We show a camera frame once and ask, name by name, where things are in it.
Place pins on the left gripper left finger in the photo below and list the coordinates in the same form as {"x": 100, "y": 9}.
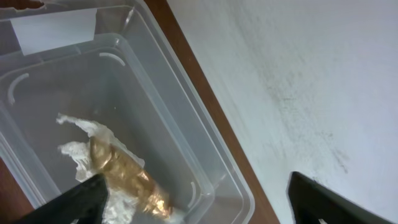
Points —
{"x": 83, "y": 204}

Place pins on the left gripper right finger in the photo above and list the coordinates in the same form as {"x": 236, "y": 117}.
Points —
{"x": 311, "y": 202}

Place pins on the white tissue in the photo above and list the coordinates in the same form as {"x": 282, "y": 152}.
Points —
{"x": 120, "y": 207}

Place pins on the gold snack wrapper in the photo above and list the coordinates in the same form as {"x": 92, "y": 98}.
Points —
{"x": 122, "y": 172}

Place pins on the clear plastic waste bin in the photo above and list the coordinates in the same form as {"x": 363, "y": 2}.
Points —
{"x": 109, "y": 61}

